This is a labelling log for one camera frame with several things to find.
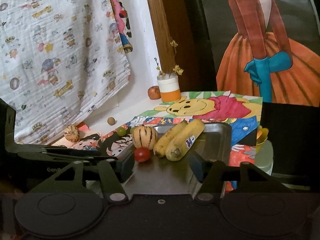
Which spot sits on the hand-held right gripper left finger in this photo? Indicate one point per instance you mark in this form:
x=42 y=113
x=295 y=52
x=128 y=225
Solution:
x=126 y=165

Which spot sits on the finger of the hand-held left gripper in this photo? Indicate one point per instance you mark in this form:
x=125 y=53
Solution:
x=100 y=158
x=75 y=150

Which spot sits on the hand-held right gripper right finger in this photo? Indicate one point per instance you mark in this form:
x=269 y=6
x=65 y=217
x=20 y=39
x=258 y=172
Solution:
x=197 y=166

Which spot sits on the striped yellow melon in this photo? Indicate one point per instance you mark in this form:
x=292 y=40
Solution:
x=145 y=140
x=72 y=133

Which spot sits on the red cherry tomato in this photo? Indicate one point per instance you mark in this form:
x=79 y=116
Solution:
x=142 y=154

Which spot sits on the metal tray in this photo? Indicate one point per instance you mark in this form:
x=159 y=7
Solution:
x=175 y=172

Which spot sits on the yellow banana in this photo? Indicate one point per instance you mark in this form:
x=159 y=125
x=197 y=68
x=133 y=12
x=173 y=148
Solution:
x=186 y=138
x=166 y=140

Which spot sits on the green grape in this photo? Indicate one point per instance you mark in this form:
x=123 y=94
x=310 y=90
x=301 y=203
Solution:
x=121 y=131

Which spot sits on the brown round fruit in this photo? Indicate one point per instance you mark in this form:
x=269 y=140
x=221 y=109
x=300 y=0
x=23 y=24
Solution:
x=111 y=120

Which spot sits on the colourful cartoon table mat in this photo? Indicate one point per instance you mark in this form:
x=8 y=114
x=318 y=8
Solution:
x=200 y=107

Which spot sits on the white round container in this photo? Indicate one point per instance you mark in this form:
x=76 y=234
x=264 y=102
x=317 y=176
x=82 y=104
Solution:
x=265 y=158

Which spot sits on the red apple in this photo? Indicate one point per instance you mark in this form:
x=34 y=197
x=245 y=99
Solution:
x=154 y=92

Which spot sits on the white and orange jar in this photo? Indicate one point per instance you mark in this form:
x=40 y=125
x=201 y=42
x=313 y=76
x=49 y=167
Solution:
x=168 y=90

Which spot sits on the white printed blanket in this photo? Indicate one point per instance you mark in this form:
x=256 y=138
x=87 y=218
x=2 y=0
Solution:
x=62 y=55

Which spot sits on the yellow flower twigs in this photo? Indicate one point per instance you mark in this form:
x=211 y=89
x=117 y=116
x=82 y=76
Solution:
x=175 y=68

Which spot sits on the wall poster orange dress figure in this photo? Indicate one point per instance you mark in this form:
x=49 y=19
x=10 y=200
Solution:
x=262 y=55

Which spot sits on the brown wooden door frame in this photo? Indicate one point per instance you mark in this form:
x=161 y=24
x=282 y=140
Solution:
x=167 y=30

